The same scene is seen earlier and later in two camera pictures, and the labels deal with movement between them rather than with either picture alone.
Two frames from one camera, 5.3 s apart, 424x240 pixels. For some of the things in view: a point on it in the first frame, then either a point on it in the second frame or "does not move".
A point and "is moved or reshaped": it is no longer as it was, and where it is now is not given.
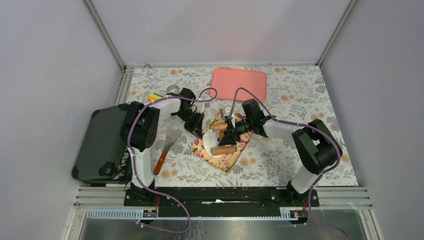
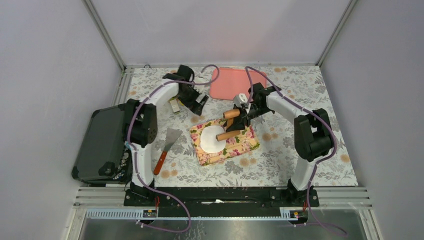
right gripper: (229, 138) -> (240, 122)
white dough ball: (210, 140) does not move
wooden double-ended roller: (221, 126) -> (229, 115)
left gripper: (196, 127) -> (193, 105)
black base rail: (219, 201) does not move
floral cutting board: (226, 162) is moved or reshaped
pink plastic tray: (227, 80) does not move
